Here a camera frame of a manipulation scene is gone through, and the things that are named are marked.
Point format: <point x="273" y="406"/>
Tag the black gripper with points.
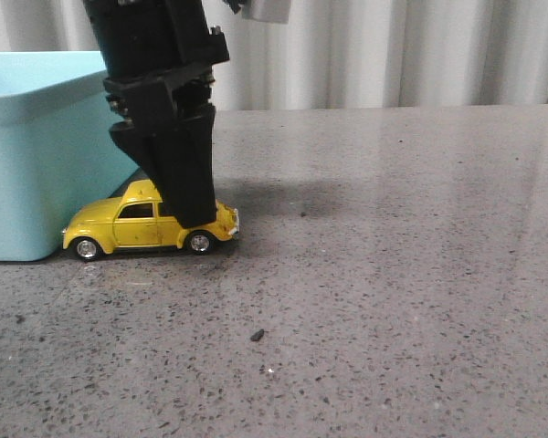
<point x="159" y="56"/>

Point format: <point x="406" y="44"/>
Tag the yellow toy beetle car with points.
<point x="139" y="220"/>

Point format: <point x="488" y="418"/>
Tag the light blue plastic box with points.
<point x="56" y="154"/>

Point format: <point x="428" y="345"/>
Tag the grey pleated curtain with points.
<point x="371" y="54"/>

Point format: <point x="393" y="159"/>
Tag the small black debris piece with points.
<point x="257" y="336"/>

